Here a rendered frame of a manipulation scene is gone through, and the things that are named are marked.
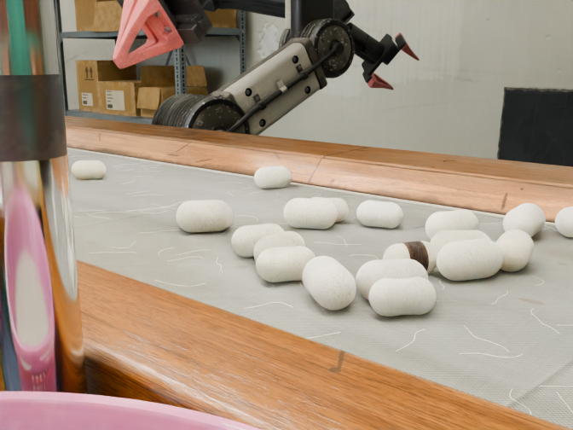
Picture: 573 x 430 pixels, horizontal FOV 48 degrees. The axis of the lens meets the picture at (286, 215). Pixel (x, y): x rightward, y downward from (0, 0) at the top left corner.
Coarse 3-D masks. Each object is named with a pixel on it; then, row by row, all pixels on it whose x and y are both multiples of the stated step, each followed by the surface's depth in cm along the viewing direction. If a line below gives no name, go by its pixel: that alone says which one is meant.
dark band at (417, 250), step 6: (408, 246) 34; (414, 246) 34; (420, 246) 34; (408, 252) 34; (414, 252) 34; (420, 252) 34; (426, 252) 34; (414, 258) 34; (420, 258) 34; (426, 258) 34; (426, 264) 34; (426, 270) 34
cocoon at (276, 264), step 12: (264, 252) 33; (276, 252) 33; (288, 252) 33; (300, 252) 33; (312, 252) 34; (264, 264) 33; (276, 264) 33; (288, 264) 33; (300, 264) 33; (264, 276) 33; (276, 276) 33; (288, 276) 33; (300, 276) 33
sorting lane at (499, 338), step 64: (128, 192) 56; (192, 192) 56; (256, 192) 56; (320, 192) 56; (128, 256) 38; (192, 256) 38; (256, 320) 29; (320, 320) 29; (384, 320) 29; (448, 320) 29; (512, 320) 29; (448, 384) 23; (512, 384) 23
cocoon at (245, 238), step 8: (264, 224) 38; (272, 224) 38; (240, 232) 37; (248, 232) 37; (256, 232) 37; (264, 232) 37; (272, 232) 38; (280, 232) 38; (232, 240) 37; (240, 240) 37; (248, 240) 37; (256, 240) 37; (240, 248) 37; (248, 248) 37; (248, 256) 37
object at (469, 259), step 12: (468, 240) 34; (480, 240) 34; (444, 252) 33; (456, 252) 33; (468, 252) 33; (480, 252) 33; (492, 252) 33; (444, 264) 33; (456, 264) 33; (468, 264) 33; (480, 264) 33; (492, 264) 33; (456, 276) 33; (468, 276) 33; (480, 276) 34
